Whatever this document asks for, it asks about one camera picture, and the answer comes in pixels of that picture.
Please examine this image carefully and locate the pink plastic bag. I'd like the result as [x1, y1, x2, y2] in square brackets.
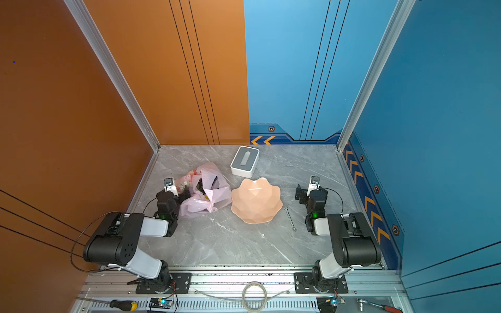
[175, 162, 232, 218]

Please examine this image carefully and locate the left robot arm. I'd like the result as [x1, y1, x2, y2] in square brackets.
[83, 186, 190, 294]

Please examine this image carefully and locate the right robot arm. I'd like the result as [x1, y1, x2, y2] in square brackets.
[295, 185, 382, 293]

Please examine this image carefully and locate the beige fruit plate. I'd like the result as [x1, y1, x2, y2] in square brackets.
[231, 177, 283, 224]

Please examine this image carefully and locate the white grey tissue box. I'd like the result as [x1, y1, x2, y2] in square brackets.
[230, 146, 260, 179]

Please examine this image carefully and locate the green circuit board left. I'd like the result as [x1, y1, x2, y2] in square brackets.
[148, 297, 176, 312]

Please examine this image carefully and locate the green circuit board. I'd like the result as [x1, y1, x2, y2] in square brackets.
[317, 293, 346, 313]
[148, 297, 176, 312]

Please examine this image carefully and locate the green circuit board right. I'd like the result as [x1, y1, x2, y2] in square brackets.
[317, 293, 346, 313]

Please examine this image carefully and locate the black yellow screwdriver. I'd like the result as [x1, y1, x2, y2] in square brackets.
[76, 297, 138, 312]

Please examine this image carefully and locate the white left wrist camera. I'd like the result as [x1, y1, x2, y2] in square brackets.
[163, 177, 178, 196]

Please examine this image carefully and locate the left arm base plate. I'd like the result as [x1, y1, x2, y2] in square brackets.
[135, 272, 192, 295]

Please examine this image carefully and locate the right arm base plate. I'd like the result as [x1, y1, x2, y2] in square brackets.
[294, 273, 349, 294]

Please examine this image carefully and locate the coiled clear cable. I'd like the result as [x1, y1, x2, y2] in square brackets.
[193, 281, 292, 313]

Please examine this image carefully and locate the aluminium front rail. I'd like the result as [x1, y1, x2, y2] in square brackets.
[71, 266, 413, 312]

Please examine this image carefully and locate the red handled screwdriver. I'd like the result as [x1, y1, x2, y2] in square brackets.
[356, 298, 403, 313]

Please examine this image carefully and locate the right aluminium corner post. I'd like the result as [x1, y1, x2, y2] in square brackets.
[337, 0, 416, 153]

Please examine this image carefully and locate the aluminium corner post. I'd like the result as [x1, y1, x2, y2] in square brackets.
[64, 0, 160, 152]
[337, 0, 416, 153]

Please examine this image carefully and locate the left aluminium corner post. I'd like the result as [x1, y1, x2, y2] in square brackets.
[64, 0, 160, 152]

